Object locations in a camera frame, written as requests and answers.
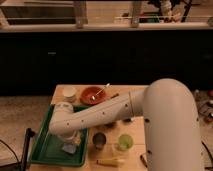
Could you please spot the metal cup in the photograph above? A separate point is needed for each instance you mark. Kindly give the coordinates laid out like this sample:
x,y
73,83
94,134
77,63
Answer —
x,y
99,140

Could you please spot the red bowl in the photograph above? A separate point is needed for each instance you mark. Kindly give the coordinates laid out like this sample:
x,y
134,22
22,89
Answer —
x,y
91,95

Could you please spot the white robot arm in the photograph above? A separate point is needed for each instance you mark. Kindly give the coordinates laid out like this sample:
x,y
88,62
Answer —
x,y
171,123

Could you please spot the brown stick utensil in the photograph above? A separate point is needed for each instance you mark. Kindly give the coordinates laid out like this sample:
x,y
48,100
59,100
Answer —
x,y
143,161

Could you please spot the green plastic cup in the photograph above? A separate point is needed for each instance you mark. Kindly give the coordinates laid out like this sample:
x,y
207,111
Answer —
x,y
125,142

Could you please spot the black stand post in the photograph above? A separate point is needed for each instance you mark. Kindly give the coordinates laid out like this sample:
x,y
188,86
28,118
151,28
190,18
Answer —
x,y
28,135

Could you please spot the green plastic tray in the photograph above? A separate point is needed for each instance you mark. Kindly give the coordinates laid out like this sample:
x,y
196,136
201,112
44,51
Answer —
x,y
47,148

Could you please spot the white paper cup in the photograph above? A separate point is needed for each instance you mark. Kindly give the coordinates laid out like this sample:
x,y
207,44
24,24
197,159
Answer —
x,y
69,93

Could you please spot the white spoon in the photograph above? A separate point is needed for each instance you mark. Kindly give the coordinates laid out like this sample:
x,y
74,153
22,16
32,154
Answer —
x,y
100,91

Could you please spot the dark counter cabinet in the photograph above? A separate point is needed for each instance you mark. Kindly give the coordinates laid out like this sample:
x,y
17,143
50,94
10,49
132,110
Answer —
x,y
35,63

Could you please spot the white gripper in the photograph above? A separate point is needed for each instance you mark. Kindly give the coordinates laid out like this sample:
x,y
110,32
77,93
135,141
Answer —
x,y
74,138

